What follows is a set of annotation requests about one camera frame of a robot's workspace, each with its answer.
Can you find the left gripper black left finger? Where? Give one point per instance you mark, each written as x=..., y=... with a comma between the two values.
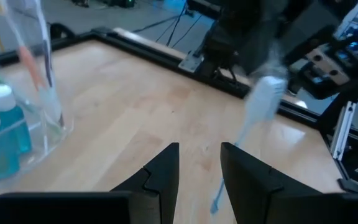
x=157, y=189

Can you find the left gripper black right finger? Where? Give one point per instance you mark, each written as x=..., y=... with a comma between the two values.
x=253, y=196

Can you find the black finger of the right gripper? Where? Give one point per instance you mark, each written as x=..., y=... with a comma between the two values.
x=322, y=67
x=266, y=43

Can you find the blue white toothbrush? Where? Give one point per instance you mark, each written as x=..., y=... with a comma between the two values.
x=263, y=99

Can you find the dark purple toothbrush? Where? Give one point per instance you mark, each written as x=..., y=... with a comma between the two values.
x=48, y=68

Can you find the orange white toothbrush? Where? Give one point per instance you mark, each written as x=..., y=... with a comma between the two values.
x=28, y=63

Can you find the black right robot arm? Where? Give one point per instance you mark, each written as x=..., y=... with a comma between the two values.
x=222, y=40

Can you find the silver aluminium extrusion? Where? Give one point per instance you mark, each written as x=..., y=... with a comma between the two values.
x=343, y=130

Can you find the clear acrylic organizer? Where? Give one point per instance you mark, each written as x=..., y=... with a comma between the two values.
x=43, y=140

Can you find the black frame clamp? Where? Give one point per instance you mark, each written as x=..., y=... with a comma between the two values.
x=351, y=186

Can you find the black aluminium table frame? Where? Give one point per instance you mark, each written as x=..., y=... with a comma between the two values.
x=154, y=54

